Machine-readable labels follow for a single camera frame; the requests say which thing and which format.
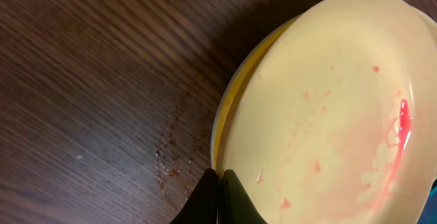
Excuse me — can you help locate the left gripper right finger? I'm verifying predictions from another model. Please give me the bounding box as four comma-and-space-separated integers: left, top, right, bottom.
218, 169, 267, 224

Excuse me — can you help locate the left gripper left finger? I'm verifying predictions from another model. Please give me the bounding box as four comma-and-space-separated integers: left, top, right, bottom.
170, 169, 219, 224

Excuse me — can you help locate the yellow-green plate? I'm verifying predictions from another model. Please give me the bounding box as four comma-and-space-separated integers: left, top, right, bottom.
211, 12, 355, 170
211, 0, 436, 223

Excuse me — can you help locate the teal plastic tray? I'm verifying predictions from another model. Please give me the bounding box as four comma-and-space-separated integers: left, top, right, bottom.
417, 180, 437, 224

